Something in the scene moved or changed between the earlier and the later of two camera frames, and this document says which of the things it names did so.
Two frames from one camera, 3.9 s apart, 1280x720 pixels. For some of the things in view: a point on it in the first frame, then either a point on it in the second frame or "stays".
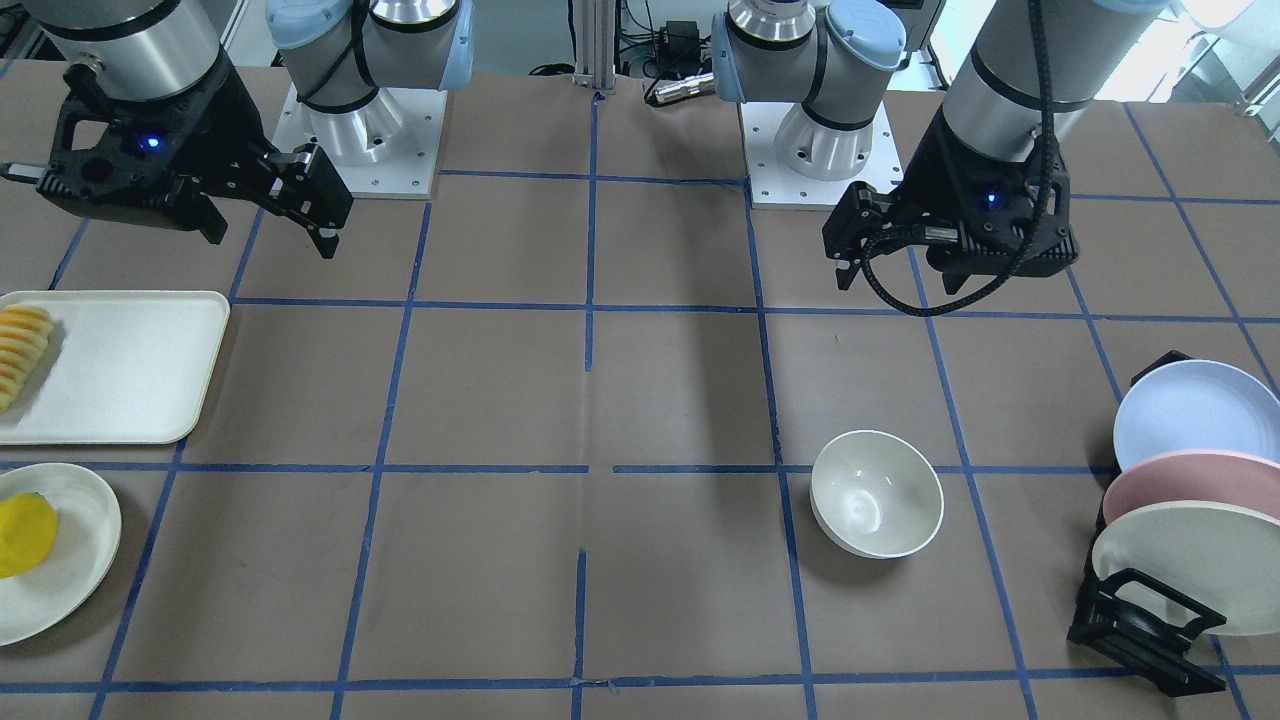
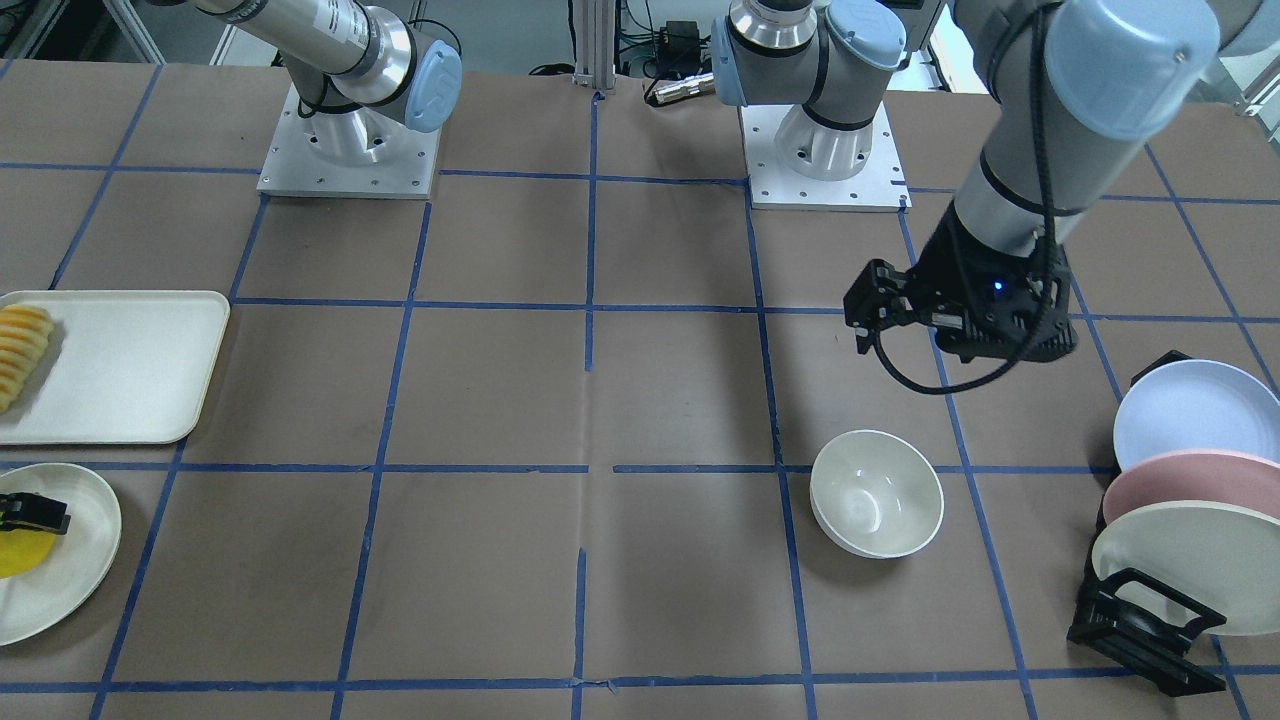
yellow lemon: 28,531 stays
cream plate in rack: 1223,557 stays
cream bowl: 874,495 stays
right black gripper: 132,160 → 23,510
